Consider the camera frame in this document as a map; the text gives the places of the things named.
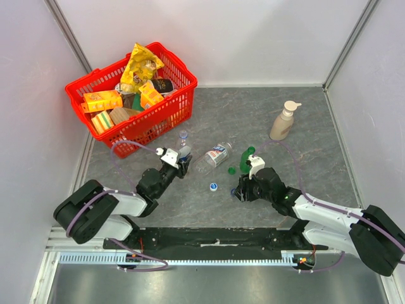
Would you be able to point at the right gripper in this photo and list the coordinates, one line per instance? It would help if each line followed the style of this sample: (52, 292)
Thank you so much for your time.
(244, 185)

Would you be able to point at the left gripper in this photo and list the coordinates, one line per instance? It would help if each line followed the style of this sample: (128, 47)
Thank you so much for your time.
(185, 164)

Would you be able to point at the green plastic bottle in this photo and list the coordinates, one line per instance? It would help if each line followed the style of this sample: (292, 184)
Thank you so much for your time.
(244, 167)

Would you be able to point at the green bottle cap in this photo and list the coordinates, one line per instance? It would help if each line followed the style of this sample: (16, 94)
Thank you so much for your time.
(231, 170)

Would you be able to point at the blue cap drink bottle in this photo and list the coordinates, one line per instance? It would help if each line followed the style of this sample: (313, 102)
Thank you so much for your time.
(183, 145)

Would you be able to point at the white blue bottle cap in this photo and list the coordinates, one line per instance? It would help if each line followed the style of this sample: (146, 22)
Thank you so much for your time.
(213, 187)

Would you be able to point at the clear Pocari Sweat bottle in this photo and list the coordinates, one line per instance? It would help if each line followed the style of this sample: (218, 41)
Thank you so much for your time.
(212, 158)

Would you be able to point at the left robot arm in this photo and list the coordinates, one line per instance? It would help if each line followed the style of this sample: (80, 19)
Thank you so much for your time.
(94, 211)

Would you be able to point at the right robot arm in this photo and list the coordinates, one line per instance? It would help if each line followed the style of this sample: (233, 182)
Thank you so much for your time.
(367, 234)

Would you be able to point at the beige pump dispenser bottle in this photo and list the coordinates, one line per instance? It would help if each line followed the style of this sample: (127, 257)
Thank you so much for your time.
(283, 123)

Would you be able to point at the orange snack box right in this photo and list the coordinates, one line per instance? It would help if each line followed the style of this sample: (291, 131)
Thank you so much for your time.
(149, 96)

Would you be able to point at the orange snack box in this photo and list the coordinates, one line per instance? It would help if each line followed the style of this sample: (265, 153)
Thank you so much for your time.
(149, 96)
(100, 101)

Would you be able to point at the brown wooden block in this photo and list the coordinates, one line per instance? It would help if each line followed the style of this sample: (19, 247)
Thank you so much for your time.
(120, 114)

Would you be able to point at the dark round can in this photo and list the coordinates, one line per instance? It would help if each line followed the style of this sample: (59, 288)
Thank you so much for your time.
(162, 86)

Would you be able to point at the striped sponge block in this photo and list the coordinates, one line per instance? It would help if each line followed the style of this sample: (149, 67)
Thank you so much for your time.
(102, 122)

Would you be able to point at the yellow snack bag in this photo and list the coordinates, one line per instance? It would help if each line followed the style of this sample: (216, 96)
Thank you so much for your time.
(141, 67)

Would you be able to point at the orange snack box left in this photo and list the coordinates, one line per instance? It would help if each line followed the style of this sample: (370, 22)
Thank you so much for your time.
(100, 101)

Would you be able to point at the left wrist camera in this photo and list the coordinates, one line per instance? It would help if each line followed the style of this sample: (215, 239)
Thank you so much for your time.
(168, 156)

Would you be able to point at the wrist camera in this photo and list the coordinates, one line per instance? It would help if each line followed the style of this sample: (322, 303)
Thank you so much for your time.
(256, 164)
(168, 156)

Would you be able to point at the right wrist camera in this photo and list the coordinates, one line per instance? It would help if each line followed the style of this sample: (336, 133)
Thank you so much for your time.
(256, 164)

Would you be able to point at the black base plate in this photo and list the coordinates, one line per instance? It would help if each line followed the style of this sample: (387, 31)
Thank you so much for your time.
(170, 243)

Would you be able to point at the white cable duct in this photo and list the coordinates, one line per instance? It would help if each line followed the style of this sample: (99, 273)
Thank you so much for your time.
(126, 259)

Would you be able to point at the aluminium frame rail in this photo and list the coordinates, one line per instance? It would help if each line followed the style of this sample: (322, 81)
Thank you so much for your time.
(57, 240)

